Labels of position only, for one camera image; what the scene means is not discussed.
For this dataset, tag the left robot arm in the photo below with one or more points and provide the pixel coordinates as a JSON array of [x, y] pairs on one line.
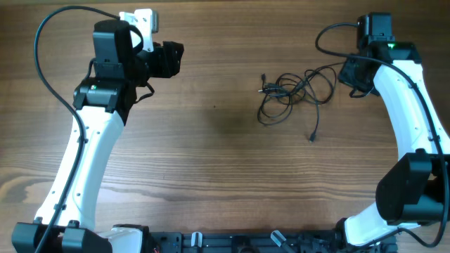
[[125, 59]]

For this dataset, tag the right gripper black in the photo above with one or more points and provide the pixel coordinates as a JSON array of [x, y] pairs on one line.
[[352, 75]]

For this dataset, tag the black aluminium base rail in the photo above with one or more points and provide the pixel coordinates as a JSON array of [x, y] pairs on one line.
[[303, 242]]

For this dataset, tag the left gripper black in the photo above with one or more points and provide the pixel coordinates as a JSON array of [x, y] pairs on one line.
[[172, 58]]

